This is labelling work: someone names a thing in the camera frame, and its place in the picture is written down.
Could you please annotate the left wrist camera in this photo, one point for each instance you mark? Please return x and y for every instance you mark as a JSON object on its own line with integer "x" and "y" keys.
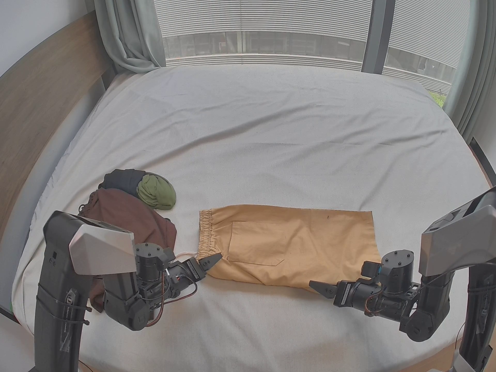
{"x": 167, "y": 256}

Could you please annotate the bed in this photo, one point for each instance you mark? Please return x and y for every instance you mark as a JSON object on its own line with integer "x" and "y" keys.
{"x": 271, "y": 149}

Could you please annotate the green garment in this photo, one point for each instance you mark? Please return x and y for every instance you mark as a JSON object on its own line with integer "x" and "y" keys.
{"x": 157, "y": 192}

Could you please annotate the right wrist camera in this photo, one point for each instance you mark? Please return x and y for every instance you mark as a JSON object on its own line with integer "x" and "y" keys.
{"x": 371, "y": 271}

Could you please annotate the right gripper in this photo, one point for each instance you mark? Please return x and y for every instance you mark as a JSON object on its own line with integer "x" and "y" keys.
{"x": 358, "y": 295}

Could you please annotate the grey-green curtain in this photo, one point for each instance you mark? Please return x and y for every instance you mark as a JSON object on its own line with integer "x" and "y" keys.
{"x": 472, "y": 72}
{"x": 124, "y": 21}

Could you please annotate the black garment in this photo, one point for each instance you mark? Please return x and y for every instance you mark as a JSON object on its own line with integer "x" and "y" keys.
{"x": 120, "y": 182}

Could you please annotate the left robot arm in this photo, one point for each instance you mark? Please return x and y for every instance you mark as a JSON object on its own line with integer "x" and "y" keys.
{"x": 58, "y": 285}

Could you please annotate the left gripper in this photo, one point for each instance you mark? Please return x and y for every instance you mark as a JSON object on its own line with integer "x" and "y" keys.
{"x": 190, "y": 271}

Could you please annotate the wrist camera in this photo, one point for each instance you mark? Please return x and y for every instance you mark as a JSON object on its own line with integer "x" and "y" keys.
{"x": 167, "y": 256}
{"x": 371, "y": 271}

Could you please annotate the brown garment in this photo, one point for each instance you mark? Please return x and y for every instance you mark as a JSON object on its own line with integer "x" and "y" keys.
{"x": 131, "y": 215}

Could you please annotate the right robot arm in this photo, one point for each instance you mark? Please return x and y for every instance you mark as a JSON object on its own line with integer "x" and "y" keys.
{"x": 457, "y": 246}

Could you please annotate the tan shorts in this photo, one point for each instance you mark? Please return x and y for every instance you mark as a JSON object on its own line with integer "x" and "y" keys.
{"x": 302, "y": 246}

